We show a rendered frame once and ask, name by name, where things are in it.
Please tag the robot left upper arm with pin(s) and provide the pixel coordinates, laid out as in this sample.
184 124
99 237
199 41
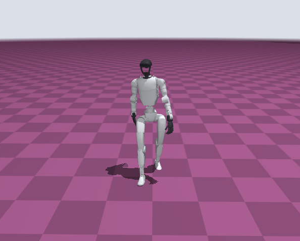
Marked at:
161 83

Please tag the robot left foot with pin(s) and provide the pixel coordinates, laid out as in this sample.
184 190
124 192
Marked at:
157 165

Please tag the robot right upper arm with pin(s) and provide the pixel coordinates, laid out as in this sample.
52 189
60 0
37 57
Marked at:
134 90

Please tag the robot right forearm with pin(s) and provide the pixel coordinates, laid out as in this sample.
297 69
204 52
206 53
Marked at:
133 107

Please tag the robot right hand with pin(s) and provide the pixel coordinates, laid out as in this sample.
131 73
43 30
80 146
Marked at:
133 116

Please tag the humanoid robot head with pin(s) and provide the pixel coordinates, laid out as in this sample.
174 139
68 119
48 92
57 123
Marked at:
147 64

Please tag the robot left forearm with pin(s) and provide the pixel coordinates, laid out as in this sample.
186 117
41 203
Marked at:
168 109

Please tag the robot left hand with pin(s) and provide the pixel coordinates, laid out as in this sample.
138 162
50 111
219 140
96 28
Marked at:
170 125

